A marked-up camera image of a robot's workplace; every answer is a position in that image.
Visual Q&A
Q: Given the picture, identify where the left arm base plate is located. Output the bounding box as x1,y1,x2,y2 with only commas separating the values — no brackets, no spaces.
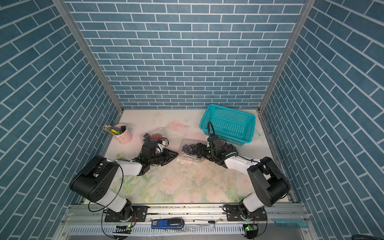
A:
104,205,149,223

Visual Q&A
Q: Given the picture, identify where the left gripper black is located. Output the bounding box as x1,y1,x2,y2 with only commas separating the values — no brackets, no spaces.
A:
148,149,179,167

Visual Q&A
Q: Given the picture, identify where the pink pen cup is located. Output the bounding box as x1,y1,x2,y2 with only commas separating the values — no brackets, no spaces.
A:
114,124,133,145

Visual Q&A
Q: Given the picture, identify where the aluminium front rail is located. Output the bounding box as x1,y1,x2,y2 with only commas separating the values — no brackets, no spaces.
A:
53,203,317,240

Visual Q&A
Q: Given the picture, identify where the black grape bunch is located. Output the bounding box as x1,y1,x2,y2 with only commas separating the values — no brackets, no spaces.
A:
182,144,197,158

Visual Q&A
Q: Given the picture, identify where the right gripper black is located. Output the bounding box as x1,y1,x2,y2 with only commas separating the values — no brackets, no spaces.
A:
192,142,218,162

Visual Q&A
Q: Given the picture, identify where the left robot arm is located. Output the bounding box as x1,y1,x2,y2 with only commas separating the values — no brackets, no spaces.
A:
69,139,179,213

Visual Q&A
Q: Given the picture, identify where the teal plastic basket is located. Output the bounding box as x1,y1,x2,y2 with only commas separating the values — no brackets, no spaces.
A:
199,104,256,146

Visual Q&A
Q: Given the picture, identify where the black marker pen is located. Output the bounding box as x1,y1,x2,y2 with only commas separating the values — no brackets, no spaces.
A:
194,220,216,224

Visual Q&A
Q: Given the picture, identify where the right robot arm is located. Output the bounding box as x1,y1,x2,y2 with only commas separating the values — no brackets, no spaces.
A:
192,135,291,216

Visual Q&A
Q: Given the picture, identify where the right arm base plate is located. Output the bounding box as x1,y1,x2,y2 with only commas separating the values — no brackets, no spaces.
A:
223,204,268,222

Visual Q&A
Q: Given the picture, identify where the coloured pens bundle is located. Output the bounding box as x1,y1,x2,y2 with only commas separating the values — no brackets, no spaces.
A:
103,124,122,136

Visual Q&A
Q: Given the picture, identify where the dark purple grape bunch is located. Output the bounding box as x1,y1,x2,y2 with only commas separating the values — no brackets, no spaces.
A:
226,144,238,152

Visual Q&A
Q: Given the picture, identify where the red grape bunch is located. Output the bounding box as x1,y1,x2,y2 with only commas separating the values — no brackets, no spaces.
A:
151,133,167,143

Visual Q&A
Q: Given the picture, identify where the clear clamshell container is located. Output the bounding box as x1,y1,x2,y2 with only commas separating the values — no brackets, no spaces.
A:
224,143,243,153
179,139,211,163
140,128,168,144

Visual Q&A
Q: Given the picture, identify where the teal metal bracket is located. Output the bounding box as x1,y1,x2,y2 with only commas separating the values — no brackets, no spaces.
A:
274,219,308,228

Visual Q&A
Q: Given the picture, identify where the blue black handheld device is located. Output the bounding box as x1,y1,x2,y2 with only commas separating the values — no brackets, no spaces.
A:
151,218,185,230

